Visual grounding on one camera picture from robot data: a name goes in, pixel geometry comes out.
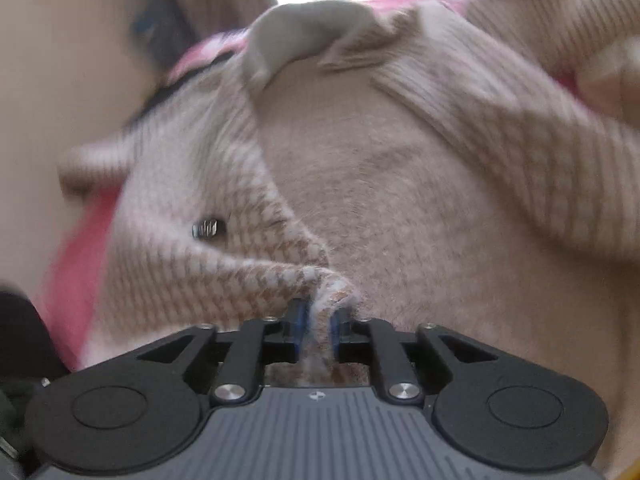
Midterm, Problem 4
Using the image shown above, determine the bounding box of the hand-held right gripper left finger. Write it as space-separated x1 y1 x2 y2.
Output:
135 298 307 406

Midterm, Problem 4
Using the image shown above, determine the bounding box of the black folded garment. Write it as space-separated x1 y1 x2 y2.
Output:
125 50 236 126

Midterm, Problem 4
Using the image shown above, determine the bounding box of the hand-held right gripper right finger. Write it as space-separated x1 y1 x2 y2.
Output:
330 307 501 406

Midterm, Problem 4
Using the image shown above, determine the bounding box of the pink floral blanket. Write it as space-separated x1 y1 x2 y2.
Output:
42 0 581 361

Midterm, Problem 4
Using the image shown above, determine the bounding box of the blue package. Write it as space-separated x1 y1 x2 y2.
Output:
127 0 196 66

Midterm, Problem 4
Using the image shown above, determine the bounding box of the beige houndstooth knit cardigan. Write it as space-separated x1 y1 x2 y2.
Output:
57 0 640 480

